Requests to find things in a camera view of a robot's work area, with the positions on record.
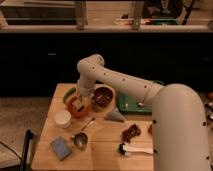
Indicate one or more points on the brown pinecone cluster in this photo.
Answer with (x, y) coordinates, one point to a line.
(130, 133)

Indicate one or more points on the small red object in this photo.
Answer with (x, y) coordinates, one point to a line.
(150, 129)

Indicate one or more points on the grey triangular cloth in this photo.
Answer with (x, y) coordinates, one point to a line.
(114, 115)

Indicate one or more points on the blue sponge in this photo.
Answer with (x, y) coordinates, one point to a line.
(60, 148)

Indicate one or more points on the brown wooden bowl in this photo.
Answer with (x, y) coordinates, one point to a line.
(103, 96)

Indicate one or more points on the white cup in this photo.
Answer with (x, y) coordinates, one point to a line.
(63, 119)

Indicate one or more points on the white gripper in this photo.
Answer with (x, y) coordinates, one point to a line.
(85, 88)

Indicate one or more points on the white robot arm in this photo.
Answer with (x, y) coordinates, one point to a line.
(179, 124)

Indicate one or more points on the black chair frame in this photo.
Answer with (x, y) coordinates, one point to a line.
(26, 145)

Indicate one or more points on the green tray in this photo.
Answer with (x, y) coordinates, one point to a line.
(131, 105)

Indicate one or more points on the red bowl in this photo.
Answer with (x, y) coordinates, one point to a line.
(84, 111)

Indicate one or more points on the white brush black bristles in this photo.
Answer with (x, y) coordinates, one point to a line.
(127, 150)

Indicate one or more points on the green pepper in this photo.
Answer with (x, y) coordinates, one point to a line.
(68, 93)

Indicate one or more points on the metal measuring cup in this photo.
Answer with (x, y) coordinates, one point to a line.
(80, 139)

